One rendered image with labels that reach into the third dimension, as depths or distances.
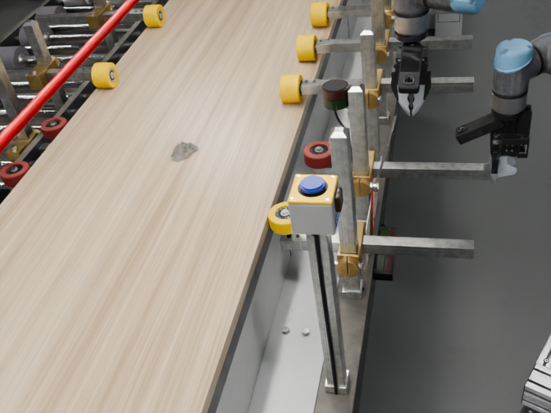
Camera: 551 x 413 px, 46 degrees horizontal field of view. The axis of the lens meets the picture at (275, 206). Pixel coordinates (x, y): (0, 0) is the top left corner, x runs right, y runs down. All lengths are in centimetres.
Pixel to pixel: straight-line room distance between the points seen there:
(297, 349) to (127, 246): 46
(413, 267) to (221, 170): 116
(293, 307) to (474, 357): 86
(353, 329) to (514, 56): 68
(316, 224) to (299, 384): 57
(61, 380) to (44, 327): 15
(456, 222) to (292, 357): 141
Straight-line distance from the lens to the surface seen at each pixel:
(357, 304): 152
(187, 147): 174
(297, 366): 152
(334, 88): 148
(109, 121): 199
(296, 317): 162
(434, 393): 222
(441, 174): 164
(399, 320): 240
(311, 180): 100
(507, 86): 149
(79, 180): 176
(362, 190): 160
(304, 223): 101
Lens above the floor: 184
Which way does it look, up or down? 39 degrees down
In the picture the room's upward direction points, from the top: 10 degrees counter-clockwise
